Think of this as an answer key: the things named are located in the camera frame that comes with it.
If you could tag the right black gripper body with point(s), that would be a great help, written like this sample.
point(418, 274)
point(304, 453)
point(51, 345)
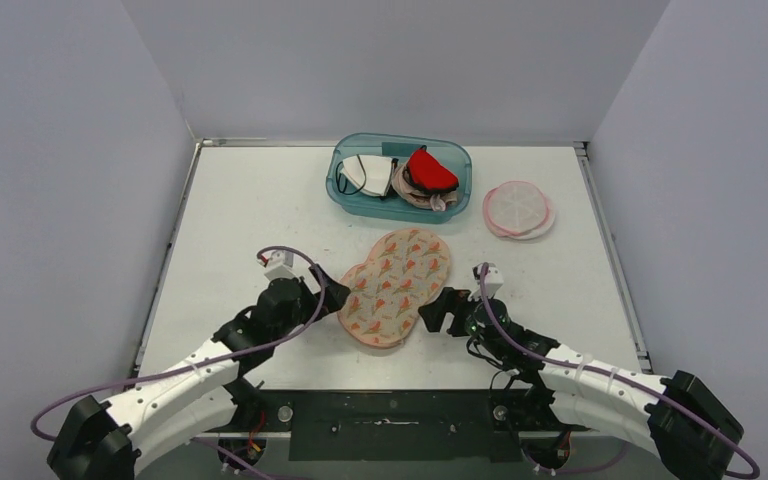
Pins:
point(456, 307)

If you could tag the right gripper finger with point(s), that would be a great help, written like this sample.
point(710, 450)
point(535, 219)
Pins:
point(433, 316)
point(450, 296)

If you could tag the floral beige laundry bag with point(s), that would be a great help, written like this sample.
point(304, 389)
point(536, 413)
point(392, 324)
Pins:
point(405, 270)

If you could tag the beige bra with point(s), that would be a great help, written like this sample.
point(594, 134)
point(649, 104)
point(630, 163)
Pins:
point(414, 196)

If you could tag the white mesh laundry bag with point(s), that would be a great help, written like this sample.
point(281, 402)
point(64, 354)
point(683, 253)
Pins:
point(518, 210)

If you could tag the red bra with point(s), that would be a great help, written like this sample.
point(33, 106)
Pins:
point(426, 174)

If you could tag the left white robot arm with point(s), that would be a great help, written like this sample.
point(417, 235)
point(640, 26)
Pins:
point(118, 437)

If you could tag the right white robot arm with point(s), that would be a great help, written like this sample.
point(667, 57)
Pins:
point(678, 418)

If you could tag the white bra with black trim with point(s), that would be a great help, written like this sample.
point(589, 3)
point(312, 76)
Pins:
point(365, 175)

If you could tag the teal plastic bin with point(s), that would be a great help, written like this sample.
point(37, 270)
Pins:
point(450, 155)

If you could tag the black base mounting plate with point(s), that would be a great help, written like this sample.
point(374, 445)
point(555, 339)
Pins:
point(400, 425)

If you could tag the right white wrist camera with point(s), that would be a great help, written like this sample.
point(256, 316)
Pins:
point(489, 281)

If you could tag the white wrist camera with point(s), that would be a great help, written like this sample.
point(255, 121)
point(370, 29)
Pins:
point(489, 281)
point(278, 264)

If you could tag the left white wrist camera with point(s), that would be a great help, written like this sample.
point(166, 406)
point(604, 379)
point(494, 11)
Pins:
point(278, 264)

